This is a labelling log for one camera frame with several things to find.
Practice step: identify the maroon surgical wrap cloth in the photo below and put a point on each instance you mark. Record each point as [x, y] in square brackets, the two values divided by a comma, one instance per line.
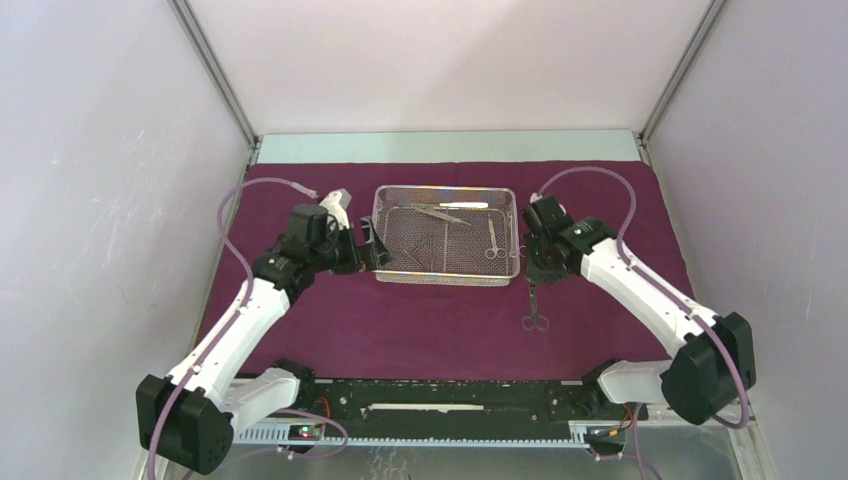
[358, 327]

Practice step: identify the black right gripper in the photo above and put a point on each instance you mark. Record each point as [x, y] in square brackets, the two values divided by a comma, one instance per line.
[538, 275]

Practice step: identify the steel instrument tray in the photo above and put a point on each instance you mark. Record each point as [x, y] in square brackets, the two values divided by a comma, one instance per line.
[458, 250]

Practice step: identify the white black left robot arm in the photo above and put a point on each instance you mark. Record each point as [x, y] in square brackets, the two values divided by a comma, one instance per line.
[272, 286]

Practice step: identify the right corner aluminium post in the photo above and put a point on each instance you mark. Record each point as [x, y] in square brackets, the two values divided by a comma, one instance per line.
[697, 41]

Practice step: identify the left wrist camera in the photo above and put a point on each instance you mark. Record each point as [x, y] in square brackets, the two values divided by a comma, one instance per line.
[313, 224]

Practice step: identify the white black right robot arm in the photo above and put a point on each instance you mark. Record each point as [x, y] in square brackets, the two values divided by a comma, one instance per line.
[710, 365]

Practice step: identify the steel tweezers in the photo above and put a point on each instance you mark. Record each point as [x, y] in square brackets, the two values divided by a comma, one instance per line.
[431, 212]
[423, 246]

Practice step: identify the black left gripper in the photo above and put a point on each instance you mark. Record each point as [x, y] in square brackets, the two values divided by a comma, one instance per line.
[359, 257]

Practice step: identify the aluminium frame rail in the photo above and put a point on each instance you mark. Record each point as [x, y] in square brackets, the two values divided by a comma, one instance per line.
[194, 413]

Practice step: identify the grey cable duct strip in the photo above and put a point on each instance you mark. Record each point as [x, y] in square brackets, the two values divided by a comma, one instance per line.
[274, 434]

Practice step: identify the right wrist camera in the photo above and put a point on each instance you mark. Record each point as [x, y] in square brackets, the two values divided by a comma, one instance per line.
[544, 216]

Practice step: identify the left corner aluminium post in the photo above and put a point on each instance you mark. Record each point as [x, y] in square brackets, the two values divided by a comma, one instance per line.
[190, 22]

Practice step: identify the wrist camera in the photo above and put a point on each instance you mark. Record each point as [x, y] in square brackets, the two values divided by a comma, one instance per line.
[313, 224]
[544, 216]

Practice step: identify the corner aluminium post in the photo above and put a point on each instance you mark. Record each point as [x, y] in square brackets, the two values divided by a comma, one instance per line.
[190, 22]
[697, 41]

